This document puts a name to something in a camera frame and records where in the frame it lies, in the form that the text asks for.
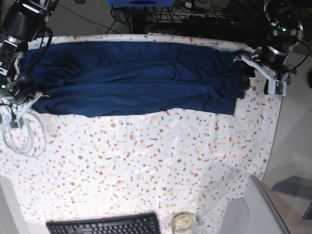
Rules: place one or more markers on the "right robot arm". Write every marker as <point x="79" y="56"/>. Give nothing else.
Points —
<point x="24" y="22"/>

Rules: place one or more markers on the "grey laptop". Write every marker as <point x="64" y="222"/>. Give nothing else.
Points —
<point x="263" y="216"/>

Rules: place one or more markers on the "blue box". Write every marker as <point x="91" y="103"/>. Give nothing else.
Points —
<point x="144" y="3"/>

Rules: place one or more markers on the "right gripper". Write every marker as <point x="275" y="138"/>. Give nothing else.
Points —
<point x="18" y="93"/>

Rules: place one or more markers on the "black computer keyboard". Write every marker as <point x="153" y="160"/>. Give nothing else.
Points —
<point x="146" y="223"/>

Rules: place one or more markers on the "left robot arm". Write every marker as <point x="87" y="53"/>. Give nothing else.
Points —
<point x="285" y="31"/>

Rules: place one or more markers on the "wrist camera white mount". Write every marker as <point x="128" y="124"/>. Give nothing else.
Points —
<point x="276" y="83"/>
<point x="15" y="118"/>

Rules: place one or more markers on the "black power strip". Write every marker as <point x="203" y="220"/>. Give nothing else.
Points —
<point x="209" y="19"/>

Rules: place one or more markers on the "terrazzo patterned tablecloth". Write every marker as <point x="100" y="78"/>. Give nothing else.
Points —
<point x="74" y="167"/>

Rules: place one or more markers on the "clear glass jar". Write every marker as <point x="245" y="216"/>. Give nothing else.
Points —
<point x="184" y="223"/>

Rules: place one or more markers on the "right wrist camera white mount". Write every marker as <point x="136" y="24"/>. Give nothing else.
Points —
<point x="15" y="118"/>

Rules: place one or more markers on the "navy blue t-shirt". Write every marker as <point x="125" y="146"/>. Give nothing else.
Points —
<point x="133" y="78"/>

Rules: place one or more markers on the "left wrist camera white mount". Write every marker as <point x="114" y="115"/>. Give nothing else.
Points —
<point x="276" y="83"/>

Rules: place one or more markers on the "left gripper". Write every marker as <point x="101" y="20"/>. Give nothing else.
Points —
<point x="267" y="56"/>

